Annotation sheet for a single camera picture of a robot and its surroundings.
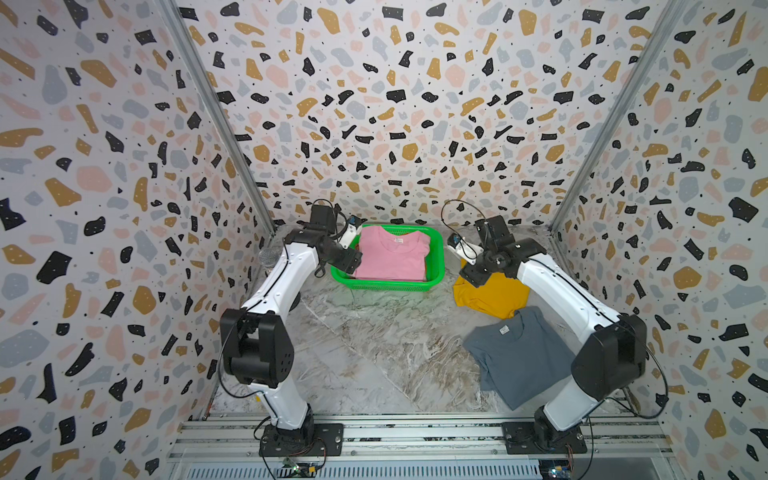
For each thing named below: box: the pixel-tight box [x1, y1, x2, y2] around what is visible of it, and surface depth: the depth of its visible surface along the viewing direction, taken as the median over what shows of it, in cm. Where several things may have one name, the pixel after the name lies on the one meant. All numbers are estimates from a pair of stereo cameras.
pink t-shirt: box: [354, 226, 430, 282], surface depth 110 cm
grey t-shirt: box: [464, 306, 575, 410], surface depth 87 cm
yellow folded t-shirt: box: [453, 273, 530, 320], surface depth 100 cm
